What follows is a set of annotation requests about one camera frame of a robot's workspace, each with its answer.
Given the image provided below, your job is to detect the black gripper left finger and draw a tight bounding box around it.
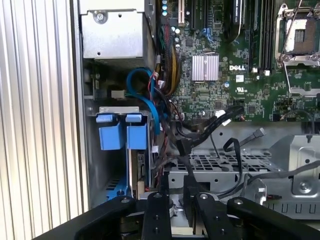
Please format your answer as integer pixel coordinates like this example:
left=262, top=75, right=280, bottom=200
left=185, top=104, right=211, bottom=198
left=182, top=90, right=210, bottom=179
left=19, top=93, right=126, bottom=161
left=72, top=171, right=173, bottom=240

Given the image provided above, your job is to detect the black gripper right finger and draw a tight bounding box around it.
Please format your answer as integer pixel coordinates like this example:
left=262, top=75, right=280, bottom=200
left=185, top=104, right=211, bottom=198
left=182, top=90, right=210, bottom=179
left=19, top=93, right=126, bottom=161
left=183, top=174, right=320, bottom=240

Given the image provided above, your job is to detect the black disk wire with plug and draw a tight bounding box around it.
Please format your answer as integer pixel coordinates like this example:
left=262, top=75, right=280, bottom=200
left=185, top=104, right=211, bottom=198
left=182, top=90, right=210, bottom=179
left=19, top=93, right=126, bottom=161
left=175, top=138, right=199, bottom=191

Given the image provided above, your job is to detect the hard disk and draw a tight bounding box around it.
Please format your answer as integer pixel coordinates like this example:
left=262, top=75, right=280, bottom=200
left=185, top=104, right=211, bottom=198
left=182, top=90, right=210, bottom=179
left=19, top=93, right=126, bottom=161
left=95, top=111, right=151, bottom=201

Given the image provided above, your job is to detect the grey metal disk bay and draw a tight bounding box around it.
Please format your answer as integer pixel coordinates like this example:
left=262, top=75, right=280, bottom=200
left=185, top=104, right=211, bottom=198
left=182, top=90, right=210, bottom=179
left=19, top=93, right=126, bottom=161
left=84, top=105, right=154, bottom=204

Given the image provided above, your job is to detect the black RAM slot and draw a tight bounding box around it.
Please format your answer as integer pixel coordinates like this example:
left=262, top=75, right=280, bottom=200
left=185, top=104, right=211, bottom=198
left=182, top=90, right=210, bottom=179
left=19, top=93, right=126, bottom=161
left=259, top=0, right=265, bottom=71
left=249, top=0, right=258, bottom=73
left=268, top=0, right=275, bottom=71
left=264, top=0, right=270, bottom=71

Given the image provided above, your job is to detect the black expansion slot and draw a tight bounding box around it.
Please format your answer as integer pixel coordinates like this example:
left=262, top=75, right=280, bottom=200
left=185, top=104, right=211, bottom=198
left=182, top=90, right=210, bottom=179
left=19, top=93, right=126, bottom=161
left=199, top=0, right=209, bottom=29
left=189, top=0, right=199, bottom=31

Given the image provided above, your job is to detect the white expansion slot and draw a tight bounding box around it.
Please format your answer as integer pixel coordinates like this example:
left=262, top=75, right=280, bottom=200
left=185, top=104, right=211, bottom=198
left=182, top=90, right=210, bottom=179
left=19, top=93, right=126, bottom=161
left=177, top=0, right=186, bottom=28

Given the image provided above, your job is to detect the silver open PC case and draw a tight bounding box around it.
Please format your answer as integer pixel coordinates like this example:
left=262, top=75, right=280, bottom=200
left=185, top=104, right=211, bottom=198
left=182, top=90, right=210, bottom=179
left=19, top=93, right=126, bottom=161
left=69, top=0, right=320, bottom=221

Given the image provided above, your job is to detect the green Dell motherboard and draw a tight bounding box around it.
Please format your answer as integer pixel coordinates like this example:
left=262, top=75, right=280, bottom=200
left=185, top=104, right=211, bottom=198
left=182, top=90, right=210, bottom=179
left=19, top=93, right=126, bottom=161
left=154, top=0, right=320, bottom=124

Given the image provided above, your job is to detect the silver finned chipset heatsink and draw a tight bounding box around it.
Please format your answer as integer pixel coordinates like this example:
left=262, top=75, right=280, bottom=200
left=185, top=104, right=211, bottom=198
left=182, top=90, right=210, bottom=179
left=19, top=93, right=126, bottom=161
left=191, top=54, right=220, bottom=82

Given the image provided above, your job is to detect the silver metal drive box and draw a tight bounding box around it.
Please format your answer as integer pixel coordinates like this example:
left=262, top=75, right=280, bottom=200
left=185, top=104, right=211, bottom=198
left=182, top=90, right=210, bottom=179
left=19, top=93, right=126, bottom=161
left=79, top=8, right=156, bottom=61

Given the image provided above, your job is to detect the black curved air shroud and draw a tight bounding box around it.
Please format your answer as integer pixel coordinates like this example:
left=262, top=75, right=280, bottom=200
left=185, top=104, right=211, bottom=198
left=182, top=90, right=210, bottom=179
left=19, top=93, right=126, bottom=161
left=223, top=0, right=245, bottom=43

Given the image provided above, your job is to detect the thin metal locking lever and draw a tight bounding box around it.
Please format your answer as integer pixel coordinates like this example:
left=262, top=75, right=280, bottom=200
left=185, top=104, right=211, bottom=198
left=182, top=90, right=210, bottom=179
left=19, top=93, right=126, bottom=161
left=279, top=0, right=304, bottom=58

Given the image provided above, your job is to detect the CPU socket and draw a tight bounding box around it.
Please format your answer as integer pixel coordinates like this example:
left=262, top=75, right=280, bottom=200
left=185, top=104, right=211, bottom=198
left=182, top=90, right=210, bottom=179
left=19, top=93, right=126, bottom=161
left=274, top=1, right=320, bottom=69

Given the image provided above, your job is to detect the thin black looped wire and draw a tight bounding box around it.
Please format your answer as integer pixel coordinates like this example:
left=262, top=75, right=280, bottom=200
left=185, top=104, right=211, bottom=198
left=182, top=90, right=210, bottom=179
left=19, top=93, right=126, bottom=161
left=221, top=136, right=245, bottom=199

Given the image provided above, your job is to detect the red and black wire bundle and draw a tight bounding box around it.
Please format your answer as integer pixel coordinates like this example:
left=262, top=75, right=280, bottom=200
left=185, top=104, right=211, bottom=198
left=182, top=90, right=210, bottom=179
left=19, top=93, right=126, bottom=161
left=149, top=73, right=177, bottom=181

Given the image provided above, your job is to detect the grey round cable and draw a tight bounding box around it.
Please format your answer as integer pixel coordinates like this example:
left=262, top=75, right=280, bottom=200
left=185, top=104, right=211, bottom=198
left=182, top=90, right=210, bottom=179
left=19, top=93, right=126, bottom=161
left=246, top=159, right=320, bottom=186

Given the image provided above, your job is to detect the black wire with flat plug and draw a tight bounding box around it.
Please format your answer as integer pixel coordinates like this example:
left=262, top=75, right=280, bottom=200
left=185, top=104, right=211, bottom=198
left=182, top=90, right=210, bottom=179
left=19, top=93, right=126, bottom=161
left=239, top=126, right=266, bottom=146

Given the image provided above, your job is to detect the black braided sleeved cable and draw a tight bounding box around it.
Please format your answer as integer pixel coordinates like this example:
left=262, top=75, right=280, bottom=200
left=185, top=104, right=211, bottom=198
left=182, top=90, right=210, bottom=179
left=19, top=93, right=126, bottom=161
left=179, top=104, right=245, bottom=141

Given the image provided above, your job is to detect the silver metal cage bracket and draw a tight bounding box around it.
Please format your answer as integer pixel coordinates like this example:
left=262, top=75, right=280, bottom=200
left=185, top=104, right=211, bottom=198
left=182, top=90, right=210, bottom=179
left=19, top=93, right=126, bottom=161
left=269, top=134, right=320, bottom=199

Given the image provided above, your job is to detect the blue flat data cable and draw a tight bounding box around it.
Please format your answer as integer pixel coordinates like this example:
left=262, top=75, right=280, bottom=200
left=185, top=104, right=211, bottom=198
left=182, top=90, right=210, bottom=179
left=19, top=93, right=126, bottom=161
left=125, top=67, right=161, bottom=136

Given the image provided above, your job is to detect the yellow and black wire bundle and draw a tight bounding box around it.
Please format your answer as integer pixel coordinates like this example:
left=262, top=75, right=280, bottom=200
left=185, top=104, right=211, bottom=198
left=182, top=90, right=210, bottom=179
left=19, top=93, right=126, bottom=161
left=159, top=24, right=181, bottom=96

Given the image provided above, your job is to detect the metal socket cover frame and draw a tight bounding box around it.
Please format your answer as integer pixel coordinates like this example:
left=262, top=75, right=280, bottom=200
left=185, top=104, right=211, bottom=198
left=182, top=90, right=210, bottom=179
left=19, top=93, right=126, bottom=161
left=281, top=55, right=320, bottom=98

